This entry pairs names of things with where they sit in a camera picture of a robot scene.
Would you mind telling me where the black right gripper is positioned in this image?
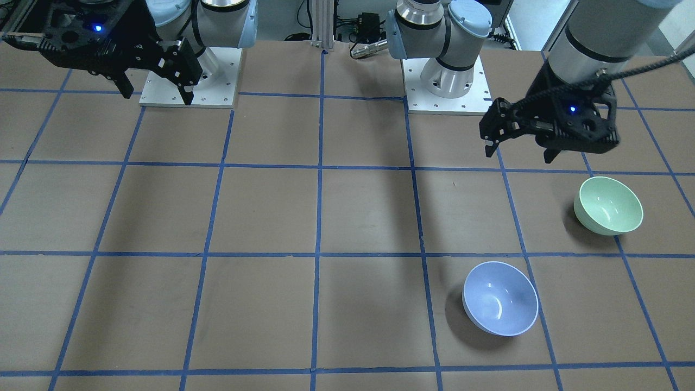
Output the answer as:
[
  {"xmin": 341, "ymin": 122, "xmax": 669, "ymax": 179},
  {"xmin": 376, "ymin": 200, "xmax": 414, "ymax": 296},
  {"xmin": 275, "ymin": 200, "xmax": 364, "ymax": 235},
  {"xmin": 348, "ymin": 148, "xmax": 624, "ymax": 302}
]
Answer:
[{"xmin": 3, "ymin": 1, "xmax": 202, "ymax": 105}]

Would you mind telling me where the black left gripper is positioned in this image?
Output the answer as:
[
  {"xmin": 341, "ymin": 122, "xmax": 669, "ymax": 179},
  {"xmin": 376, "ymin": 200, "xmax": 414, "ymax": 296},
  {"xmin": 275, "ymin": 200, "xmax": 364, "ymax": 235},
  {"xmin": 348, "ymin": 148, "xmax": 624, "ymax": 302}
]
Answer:
[{"xmin": 479, "ymin": 82, "xmax": 621, "ymax": 164}]

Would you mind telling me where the green bowl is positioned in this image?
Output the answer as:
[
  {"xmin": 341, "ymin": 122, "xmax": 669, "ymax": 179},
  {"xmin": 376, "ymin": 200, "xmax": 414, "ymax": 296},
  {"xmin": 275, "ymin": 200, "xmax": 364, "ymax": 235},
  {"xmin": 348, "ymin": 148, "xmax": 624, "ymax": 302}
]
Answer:
[{"xmin": 573, "ymin": 176, "xmax": 645, "ymax": 237}]

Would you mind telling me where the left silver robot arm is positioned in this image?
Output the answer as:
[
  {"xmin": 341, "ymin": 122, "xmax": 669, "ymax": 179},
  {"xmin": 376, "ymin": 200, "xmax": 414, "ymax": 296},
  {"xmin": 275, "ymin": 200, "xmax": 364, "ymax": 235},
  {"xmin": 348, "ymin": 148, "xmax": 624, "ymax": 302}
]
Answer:
[{"xmin": 386, "ymin": 1, "xmax": 693, "ymax": 163}]

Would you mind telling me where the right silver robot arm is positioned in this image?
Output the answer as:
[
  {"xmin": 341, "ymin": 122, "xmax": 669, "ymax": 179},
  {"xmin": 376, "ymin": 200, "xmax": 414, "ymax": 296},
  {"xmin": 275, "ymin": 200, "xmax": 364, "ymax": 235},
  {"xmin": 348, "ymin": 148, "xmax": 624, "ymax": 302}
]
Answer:
[{"xmin": 2, "ymin": 1, "xmax": 258, "ymax": 109}]

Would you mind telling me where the blue bowl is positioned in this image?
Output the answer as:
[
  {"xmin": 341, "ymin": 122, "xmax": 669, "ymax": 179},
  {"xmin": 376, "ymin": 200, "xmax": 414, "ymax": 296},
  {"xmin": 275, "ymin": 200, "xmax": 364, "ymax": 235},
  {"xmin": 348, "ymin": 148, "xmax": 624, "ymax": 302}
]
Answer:
[{"xmin": 461, "ymin": 261, "xmax": 539, "ymax": 337}]

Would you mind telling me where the silver metal cylinder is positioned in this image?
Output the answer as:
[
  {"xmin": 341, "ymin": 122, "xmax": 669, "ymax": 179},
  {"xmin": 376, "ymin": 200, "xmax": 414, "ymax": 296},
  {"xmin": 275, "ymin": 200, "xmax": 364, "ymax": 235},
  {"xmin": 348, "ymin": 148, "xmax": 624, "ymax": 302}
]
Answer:
[{"xmin": 350, "ymin": 39, "xmax": 389, "ymax": 60}]

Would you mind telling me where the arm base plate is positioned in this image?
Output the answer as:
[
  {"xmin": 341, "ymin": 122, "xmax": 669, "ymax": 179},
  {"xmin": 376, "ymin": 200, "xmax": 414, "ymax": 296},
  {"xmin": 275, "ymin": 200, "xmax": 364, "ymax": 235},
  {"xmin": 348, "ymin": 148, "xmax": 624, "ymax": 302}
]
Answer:
[
  {"xmin": 139, "ymin": 47, "xmax": 242, "ymax": 109},
  {"xmin": 401, "ymin": 56, "xmax": 493, "ymax": 116}
]

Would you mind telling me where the aluminium frame post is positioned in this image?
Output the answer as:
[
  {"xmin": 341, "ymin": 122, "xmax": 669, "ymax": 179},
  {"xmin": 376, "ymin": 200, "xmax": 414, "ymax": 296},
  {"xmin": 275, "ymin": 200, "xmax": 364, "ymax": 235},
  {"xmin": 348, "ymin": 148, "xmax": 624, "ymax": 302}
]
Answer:
[{"xmin": 306, "ymin": 1, "xmax": 336, "ymax": 53}]

